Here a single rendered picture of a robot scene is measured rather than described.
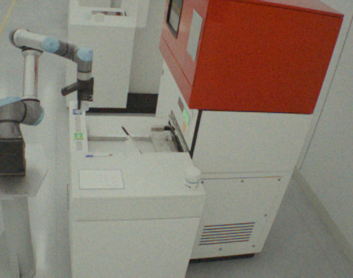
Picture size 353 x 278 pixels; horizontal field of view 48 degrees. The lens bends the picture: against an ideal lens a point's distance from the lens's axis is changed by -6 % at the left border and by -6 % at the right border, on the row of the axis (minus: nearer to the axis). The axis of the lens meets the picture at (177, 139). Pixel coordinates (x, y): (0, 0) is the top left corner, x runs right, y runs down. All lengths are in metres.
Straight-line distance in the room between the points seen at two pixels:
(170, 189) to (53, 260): 1.20
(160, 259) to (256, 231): 0.86
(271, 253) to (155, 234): 1.32
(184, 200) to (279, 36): 0.92
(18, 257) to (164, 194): 1.12
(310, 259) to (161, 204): 1.65
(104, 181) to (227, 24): 0.92
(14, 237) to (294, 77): 1.82
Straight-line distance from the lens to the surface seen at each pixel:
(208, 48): 1.99
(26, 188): 2.16
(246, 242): 2.93
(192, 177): 1.94
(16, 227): 2.49
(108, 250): 2.14
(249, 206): 2.67
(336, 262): 3.40
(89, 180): 1.97
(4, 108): 2.19
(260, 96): 2.21
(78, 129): 2.35
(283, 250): 3.28
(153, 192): 1.94
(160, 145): 2.42
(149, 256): 2.22
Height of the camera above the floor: 2.20
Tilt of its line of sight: 32 degrees down
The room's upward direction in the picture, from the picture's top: 11 degrees clockwise
